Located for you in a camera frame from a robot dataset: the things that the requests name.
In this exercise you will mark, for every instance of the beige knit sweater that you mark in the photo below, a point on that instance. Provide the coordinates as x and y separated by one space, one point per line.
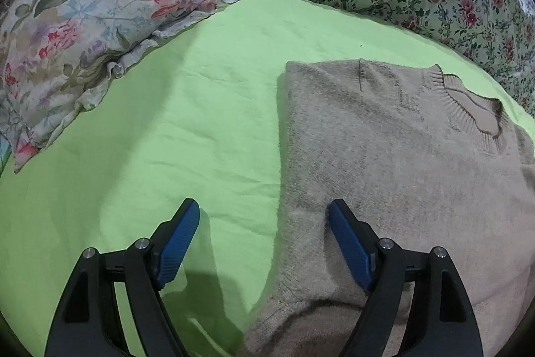
401 181

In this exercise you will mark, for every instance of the pastel floral pillow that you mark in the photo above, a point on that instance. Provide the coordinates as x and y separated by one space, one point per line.
96 26

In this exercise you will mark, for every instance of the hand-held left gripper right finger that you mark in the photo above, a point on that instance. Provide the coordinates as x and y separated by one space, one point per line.
350 240

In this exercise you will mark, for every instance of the green bed sheet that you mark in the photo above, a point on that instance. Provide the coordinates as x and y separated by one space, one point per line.
175 131

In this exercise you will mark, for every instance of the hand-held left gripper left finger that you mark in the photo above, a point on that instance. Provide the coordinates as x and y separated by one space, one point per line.
179 243

